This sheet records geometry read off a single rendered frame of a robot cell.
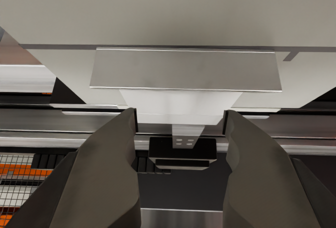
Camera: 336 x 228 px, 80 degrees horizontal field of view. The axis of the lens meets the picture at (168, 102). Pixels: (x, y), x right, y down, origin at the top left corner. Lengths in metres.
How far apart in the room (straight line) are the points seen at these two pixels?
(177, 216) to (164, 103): 0.09
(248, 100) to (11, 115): 0.49
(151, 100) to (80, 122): 0.33
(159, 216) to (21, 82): 0.19
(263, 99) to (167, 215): 0.12
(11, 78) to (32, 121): 0.27
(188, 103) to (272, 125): 0.33
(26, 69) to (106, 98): 0.09
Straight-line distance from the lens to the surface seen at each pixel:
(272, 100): 0.17
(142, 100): 0.16
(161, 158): 0.37
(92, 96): 0.17
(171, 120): 0.20
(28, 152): 0.69
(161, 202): 0.68
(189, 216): 0.18
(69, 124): 0.48
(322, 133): 0.52
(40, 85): 0.25
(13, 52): 0.23
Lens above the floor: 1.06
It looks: 22 degrees down
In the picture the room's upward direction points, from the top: 178 degrees counter-clockwise
